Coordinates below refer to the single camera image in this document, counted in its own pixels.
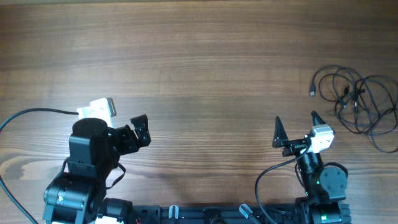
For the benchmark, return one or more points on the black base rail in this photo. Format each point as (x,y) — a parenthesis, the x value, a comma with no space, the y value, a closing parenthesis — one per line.
(278,213)

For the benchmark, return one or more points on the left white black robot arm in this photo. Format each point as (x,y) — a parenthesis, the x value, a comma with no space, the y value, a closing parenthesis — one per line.
(78,190)

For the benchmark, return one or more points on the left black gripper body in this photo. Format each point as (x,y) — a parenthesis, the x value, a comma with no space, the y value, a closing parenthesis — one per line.
(124,141)

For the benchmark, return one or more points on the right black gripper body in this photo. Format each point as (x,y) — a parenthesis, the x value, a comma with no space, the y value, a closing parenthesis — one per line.
(294,147)

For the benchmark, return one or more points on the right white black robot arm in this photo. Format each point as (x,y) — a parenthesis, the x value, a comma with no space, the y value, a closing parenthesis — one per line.
(324,183)

